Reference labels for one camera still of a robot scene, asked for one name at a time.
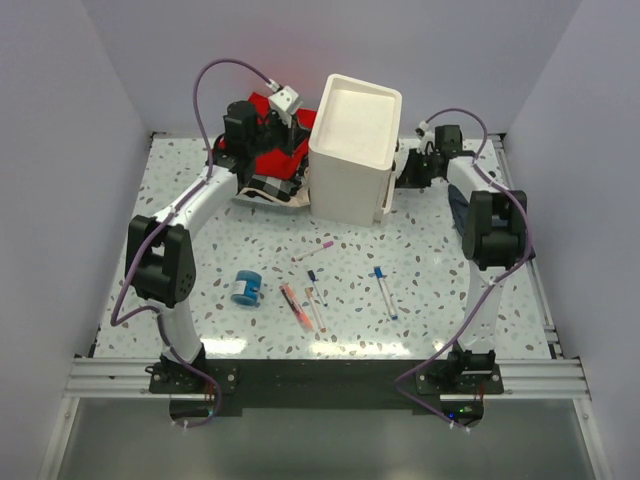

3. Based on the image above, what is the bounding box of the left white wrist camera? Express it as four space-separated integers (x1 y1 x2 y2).
268 86 302 127

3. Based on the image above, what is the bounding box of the black white checkered cloth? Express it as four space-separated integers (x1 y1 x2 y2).
237 164 314 205

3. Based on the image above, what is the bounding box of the blue tape dispenser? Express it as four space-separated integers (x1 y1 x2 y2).
230 270 262 307

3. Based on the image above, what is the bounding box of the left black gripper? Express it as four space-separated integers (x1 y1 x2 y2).
250 111 314 160

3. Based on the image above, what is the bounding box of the dark blue cloth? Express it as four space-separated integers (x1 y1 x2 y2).
447 183 537 261

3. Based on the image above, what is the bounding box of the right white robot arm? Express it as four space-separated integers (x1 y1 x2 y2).
400 122 531 395

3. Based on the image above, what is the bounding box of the brown cap white marker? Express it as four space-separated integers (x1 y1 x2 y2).
305 287 327 333

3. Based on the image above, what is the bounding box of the beige folded cloth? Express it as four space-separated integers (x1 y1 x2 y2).
234 164 315 215

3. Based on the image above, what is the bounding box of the red folded t-shirt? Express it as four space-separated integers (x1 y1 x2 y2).
212 93 316 183

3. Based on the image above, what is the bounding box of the small blue pen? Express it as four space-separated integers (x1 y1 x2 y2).
307 270 328 307

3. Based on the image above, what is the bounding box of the blue cap white marker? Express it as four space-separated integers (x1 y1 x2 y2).
373 266 398 321

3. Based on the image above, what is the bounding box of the pink cap marker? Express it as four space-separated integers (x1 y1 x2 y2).
291 241 334 262

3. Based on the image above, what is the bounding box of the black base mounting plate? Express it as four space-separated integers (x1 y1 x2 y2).
145 359 504 420

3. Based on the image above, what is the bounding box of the red orange marker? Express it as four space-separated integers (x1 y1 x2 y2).
279 283 313 331

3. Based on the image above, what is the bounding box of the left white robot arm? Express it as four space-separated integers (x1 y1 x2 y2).
123 94 316 398

